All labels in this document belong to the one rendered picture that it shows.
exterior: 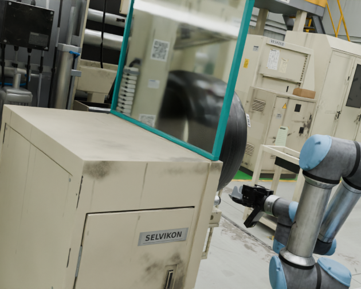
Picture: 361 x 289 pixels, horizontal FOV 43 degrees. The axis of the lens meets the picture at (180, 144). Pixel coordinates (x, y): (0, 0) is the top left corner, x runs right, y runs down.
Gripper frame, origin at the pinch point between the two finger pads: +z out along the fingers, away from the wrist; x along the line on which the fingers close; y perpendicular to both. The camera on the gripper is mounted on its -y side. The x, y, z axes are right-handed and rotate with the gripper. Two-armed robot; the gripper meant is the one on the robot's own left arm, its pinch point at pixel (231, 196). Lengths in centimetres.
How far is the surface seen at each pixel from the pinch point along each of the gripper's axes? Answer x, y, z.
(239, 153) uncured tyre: -3.5, 17.6, 2.4
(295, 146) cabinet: -428, -12, 292
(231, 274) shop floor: -114, -88, 97
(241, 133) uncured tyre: -3.4, 25.8, 2.5
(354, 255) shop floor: -270, -89, 88
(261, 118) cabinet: -361, 23, 308
